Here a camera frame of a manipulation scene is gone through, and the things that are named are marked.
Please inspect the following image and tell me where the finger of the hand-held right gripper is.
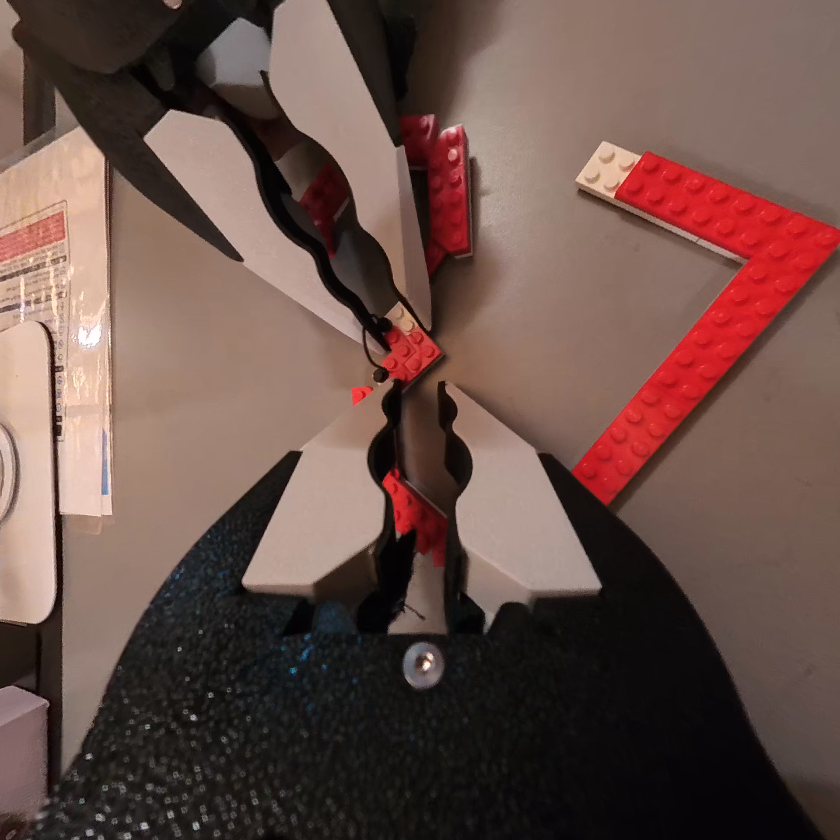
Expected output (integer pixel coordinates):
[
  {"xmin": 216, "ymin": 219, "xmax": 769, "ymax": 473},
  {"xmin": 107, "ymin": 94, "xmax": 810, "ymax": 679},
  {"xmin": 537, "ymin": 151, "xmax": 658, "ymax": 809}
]
[
  {"xmin": 141, "ymin": 108, "xmax": 393, "ymax": 355},
  {"xmin": 262, "ymin": 0, "xmax": 434, "ymax": 332}
]

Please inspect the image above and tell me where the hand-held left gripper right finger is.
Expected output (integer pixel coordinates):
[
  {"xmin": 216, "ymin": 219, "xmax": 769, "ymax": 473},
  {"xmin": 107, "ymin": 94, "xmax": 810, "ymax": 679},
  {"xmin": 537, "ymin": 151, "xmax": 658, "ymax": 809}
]
[{"xmin": 436, "ymin": 381, "xmax": 603, "ymax": 611}]

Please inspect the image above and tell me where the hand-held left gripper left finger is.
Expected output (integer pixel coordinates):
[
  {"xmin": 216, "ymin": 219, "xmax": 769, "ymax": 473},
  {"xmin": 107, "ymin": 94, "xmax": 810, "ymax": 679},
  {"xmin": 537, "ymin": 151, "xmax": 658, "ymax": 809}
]
[{"xmin": 241, "ymin": 381, "xmax": 403, "ymax": 601}]

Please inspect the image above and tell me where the red lego plate piece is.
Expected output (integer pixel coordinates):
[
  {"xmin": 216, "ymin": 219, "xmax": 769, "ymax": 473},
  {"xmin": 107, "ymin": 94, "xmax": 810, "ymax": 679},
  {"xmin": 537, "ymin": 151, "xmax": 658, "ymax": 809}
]
[{"xmin": 382, "ymin": 469, "xmax": 451, "ymax": 567}]

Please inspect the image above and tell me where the curved red lego assembly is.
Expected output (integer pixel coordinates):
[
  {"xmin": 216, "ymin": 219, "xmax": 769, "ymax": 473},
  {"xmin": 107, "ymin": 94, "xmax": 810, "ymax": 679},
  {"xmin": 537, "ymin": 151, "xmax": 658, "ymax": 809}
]
[{"xmin": 295, "ymin": 115, "xmax": 475, "ymax": 277}]

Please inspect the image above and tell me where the small red white lego piece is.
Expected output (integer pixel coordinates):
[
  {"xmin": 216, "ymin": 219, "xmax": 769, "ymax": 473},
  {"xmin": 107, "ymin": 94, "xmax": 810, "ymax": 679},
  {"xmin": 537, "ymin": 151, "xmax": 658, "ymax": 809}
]
[{"xmin": 379, "ymin": 302, "xmax": 445, "ymax": 395}]

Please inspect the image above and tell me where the red L-shaped lego assembly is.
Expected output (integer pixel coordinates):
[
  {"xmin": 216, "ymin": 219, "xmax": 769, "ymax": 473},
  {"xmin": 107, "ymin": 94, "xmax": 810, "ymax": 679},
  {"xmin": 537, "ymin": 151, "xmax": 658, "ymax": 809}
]
[{"xmin": 571, "ymin": 141, "xmax": 840, "ymax": 506}]

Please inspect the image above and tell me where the clear plastic bag with leaflet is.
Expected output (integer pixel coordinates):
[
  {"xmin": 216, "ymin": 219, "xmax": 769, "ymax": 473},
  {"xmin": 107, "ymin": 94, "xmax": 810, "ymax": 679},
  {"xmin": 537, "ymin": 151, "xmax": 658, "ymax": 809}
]
[{"xmin": 0, "ymin": 125, "xmax": 116, "ymax": 519}]

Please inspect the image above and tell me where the white book stand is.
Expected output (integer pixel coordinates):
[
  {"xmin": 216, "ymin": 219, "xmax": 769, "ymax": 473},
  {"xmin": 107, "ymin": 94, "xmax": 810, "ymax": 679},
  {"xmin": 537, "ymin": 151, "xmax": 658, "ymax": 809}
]
[{"xmin": 0, "ymin": 322, "xmax": 59, "ymax": 626}]

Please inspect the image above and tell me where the white box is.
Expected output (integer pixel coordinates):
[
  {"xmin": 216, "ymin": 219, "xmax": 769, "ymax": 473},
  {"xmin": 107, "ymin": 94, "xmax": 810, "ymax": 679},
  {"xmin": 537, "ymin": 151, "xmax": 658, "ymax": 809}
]
[{"xmin": 0, "ymin": 686, "xmax": 51, "ymax": 791}]

